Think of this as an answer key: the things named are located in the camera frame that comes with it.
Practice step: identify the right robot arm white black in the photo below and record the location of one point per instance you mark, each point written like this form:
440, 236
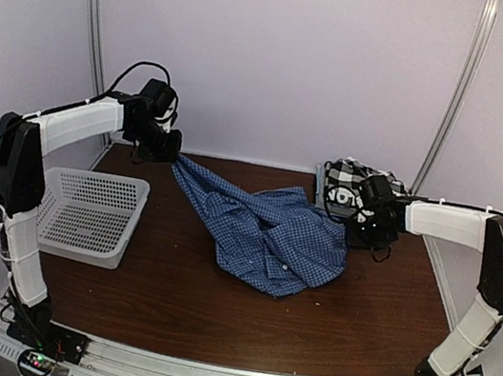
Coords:
480, 229

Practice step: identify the left small circuit board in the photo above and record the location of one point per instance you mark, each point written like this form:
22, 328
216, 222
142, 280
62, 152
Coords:
33, 363

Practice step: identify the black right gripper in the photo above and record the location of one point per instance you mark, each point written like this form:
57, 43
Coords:
353, 240

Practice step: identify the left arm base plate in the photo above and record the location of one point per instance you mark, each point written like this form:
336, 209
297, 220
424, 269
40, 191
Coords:
60, 343

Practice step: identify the white perforated plastic basket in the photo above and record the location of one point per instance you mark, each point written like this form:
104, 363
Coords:
89, 217

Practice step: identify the blue checked shirt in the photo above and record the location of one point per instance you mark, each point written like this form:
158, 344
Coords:
275, 241

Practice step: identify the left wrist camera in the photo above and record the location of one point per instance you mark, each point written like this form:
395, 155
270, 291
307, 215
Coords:
161, 103

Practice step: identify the aluminium frame post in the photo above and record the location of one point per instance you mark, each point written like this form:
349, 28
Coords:
481, 38
95, 46

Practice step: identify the right aluminium frame post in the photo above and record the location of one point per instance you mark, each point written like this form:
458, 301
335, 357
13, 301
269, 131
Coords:
481, 38

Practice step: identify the left aluminium frame post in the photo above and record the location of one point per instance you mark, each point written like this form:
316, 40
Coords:
95, 46

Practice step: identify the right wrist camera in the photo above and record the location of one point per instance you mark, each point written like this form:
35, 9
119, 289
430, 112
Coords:
375, 191

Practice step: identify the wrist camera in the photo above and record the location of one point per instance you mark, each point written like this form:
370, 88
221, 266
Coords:
161, 103
375, 191

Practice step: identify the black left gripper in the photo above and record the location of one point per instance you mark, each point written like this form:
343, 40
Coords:
167, 155

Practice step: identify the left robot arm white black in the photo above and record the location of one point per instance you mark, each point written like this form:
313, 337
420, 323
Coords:
25, 140

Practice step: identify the black white plaid shirt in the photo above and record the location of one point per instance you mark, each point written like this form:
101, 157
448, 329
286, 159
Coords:
342, 179

